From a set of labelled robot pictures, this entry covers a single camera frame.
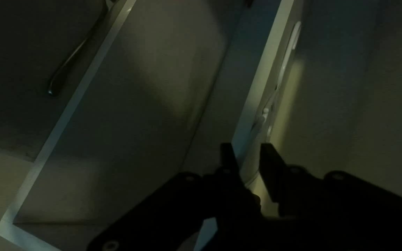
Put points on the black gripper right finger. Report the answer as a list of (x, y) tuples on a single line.
[(271, 170)]

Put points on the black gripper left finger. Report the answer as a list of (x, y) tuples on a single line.
[(229, 165)]

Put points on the white wall shelf unit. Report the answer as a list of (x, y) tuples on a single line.
[(171, 83)]

